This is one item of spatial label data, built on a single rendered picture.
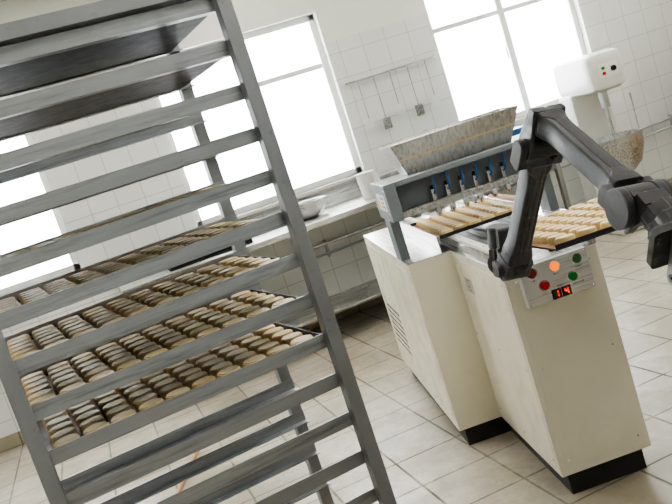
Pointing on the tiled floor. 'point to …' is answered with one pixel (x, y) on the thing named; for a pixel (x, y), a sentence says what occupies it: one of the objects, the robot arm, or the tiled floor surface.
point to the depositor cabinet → (438, 331)
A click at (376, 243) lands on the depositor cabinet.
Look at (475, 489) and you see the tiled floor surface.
